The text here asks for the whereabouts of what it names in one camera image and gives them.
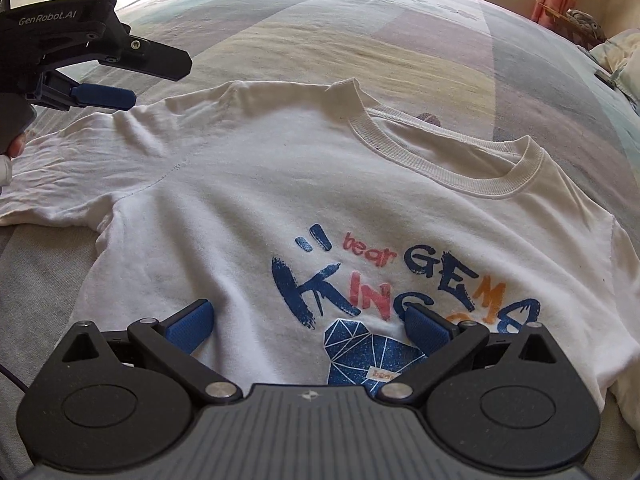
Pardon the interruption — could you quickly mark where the patchwork pastel bed sheet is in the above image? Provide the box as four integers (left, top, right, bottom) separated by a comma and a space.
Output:
1, 0, 639, 479

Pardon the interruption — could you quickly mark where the person's left hand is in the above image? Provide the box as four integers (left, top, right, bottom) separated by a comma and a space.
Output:
3, 132, 26, 158

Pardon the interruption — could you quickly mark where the front pastel pillow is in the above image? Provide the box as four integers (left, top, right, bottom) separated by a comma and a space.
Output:
612, 50, 640, 113

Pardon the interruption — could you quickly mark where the white printed sweatshirt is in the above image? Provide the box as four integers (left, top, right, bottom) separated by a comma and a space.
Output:
1, 80, 639, 425

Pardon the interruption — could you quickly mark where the black remote control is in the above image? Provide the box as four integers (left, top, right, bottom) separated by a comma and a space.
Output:
594, 70, 616, 89

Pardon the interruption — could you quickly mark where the wooden bedside table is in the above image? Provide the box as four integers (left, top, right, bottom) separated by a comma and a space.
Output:
542, 6, 606, 50

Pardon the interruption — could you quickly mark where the rear pastel pillow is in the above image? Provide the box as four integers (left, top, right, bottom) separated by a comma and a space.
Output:
590, 28, 640, 74

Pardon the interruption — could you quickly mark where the pastel pillow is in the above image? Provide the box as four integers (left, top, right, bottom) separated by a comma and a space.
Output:
612, 50, 640, 113
590, 28, 640, 74

